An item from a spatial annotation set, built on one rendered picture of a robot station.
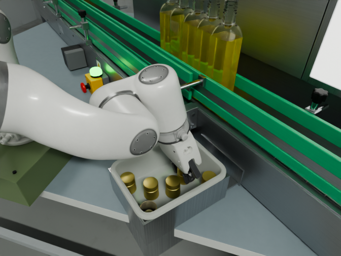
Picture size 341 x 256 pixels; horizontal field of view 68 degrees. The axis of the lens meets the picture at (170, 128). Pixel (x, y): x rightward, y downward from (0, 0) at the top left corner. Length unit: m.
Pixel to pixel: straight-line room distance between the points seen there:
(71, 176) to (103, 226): 0.81
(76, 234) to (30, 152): 0.89
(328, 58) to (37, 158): 0.68
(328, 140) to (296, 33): 0.25
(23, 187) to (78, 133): 0.37
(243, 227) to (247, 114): 0.25
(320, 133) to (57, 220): 1.37
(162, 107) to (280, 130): 0.25
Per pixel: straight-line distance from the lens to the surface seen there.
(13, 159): 0.70
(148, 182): 0.59
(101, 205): 0.65
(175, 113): 0.43
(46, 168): 0.71
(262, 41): 0.73
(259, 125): 0.58
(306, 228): 0.61
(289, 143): 0.54
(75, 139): 0.32
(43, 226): 1.62
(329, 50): 0.64
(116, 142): 0.34
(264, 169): 0.59
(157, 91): 0.39
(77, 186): 0.70
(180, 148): 0.48
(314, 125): 0.59
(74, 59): 1.23
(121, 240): 1.45
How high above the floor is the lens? 1.27
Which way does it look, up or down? 39 degrees down
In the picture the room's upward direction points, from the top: straight up
